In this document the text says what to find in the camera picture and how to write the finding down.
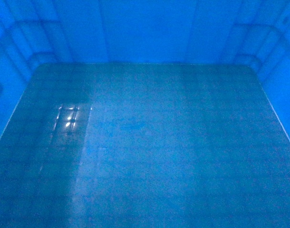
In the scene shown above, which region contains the large blue plastic crate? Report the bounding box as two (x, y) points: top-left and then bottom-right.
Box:
(0, 0), (290, 228)

